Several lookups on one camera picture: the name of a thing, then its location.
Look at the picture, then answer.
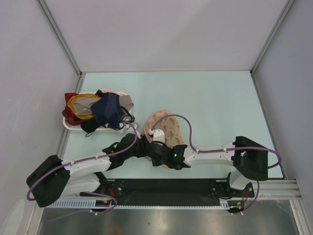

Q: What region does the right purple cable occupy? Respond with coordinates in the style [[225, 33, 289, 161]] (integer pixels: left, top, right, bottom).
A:
[[150, 114, 283, 169]]

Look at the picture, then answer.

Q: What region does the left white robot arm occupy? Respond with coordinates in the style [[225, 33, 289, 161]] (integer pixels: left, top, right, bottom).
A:
[[26, 134, 150, 208]]

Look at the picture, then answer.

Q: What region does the white cable duct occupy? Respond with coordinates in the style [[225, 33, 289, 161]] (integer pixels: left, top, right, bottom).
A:
[[46, 198, 244, 212]]

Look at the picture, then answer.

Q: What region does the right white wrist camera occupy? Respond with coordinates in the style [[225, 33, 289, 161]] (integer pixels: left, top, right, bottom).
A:
[[148, 129, 165, 143]]

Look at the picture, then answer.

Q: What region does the pink garment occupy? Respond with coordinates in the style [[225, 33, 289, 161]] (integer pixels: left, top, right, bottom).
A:
[[101, 89, 126, 96]]

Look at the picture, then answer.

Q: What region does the black garment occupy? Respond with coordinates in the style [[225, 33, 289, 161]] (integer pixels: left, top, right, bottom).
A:
[[80, 118, 101, 138]]

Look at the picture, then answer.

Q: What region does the white plastic basket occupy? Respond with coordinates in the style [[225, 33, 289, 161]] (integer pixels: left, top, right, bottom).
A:
[[63, 90, 122, 132]]

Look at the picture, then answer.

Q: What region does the aluminium frame rail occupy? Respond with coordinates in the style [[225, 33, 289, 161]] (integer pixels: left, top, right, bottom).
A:
[[258, 180, 302, 200]]

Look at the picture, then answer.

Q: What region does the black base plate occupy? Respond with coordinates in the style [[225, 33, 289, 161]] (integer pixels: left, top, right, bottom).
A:
[[95, 179, 255, 205]]

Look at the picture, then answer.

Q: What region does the yellow garment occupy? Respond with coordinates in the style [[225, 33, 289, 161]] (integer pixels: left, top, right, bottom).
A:
[[67, 94, 99, 120]]

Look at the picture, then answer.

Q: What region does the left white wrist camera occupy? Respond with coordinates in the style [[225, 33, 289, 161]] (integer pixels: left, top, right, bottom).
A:
[[120, 121, 141, 139]]

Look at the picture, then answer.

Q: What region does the red garment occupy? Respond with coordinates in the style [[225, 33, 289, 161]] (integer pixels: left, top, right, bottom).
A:
[[62, 93, 83, 126]]

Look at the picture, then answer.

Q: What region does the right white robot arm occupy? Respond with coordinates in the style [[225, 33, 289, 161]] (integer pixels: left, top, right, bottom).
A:
[[147, 136, 268, 196]]

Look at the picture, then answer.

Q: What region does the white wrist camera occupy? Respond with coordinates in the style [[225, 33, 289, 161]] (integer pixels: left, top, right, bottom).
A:
[[120, 121, 141, 139], [148, 129, 165, 143]]

